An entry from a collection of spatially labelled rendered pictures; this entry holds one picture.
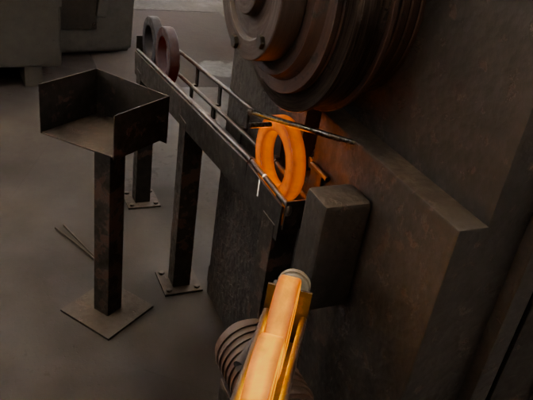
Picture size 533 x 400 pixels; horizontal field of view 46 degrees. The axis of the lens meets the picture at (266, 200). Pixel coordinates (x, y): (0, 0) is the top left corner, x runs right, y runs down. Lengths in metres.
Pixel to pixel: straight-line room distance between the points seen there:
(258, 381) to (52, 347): 1.24
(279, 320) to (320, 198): 0.31
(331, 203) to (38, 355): 1.09
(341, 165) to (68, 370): 1.01
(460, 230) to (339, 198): 0.25
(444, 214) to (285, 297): 0.29
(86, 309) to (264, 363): 1.32
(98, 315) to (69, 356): 0.18
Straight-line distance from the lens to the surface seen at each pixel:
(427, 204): 1.03
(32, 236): 2.39
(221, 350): 1.22
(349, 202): 1.12
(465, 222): 1.01
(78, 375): 1.86
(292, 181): 1.26
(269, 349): 0.78
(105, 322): 2.00
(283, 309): 0.89
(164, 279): 2.16
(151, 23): 2.27
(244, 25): 1.22
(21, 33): 3.59
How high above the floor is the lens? 1.33
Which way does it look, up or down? 30 degrees down
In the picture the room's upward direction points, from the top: 9 degrees clockwise
